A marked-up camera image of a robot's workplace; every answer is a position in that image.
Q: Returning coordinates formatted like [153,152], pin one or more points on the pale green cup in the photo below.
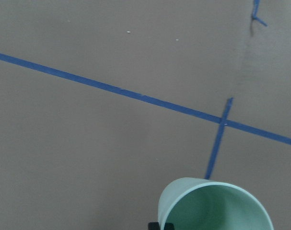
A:
[200,204]

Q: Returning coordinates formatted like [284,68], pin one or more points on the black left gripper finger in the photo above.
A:
[156,226]

